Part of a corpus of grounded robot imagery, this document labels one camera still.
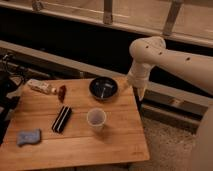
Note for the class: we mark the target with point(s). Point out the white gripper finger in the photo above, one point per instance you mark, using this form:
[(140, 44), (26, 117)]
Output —
[(141, 93)]

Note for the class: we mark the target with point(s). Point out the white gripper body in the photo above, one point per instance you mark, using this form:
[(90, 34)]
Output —
[(138, 75)]

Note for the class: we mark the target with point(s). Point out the black white striped eraser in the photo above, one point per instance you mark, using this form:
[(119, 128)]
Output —
[(61, 119)]

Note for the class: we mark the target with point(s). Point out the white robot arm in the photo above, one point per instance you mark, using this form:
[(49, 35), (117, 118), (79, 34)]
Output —
[(194, 69)]

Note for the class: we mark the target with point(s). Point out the translucent ceramic cup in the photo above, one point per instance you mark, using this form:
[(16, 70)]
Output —
[(96, 118)]

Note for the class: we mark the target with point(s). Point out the dark blue bowl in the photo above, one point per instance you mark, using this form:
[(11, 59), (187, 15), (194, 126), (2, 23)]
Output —
[(103, 88)]

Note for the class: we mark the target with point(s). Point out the wooden board table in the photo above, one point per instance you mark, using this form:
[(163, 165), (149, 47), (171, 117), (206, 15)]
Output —
[(122, 139)]

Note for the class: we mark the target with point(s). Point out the dark red small object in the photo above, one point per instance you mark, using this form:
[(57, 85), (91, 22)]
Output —
[(62, 93)]

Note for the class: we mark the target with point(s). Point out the blue sponge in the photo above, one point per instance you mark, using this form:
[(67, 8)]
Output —
[(28, 137)]

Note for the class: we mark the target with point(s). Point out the black equipment with cables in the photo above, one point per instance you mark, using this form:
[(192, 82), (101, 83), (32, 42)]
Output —
[(9, 82)]

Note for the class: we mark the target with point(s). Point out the metal rail frame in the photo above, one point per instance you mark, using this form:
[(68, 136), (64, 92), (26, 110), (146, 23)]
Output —
[(188, 21)]

